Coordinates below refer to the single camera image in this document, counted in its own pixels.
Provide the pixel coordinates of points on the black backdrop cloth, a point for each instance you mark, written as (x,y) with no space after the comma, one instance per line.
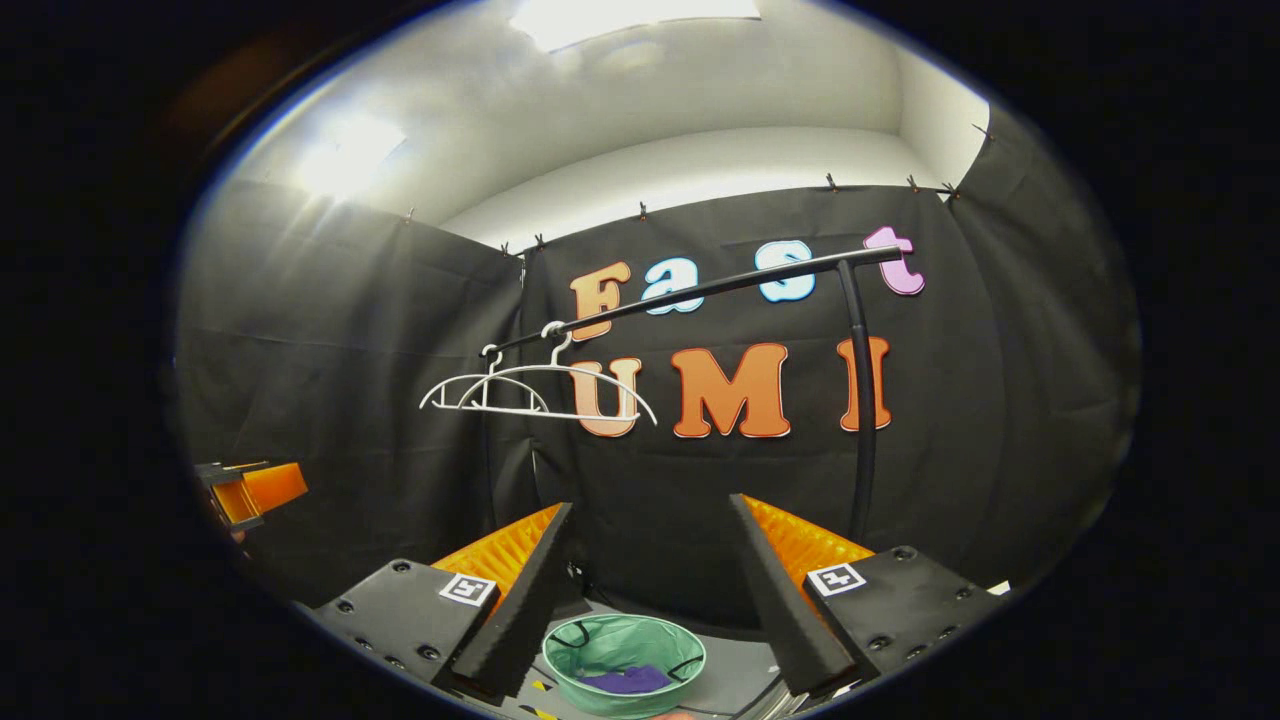
(1050,350)
(700,480)
(350,330)

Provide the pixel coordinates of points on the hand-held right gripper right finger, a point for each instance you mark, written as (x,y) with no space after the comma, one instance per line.
(785,610)

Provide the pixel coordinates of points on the white clothes hanger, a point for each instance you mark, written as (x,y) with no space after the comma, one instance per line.
(490,378)
(557,362)

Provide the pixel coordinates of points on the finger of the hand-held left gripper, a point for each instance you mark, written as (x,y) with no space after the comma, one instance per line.
(225,470)
(270,487)

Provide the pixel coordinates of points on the ceiling light panel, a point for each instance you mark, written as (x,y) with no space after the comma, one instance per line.
(350,155)

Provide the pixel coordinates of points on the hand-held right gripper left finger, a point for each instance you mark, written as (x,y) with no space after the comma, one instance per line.
(530,600)

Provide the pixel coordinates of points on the black clothes rack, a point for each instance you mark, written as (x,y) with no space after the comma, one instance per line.
(864,450)

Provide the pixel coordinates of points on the green laundry hamper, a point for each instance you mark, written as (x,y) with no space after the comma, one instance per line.
(620,640)

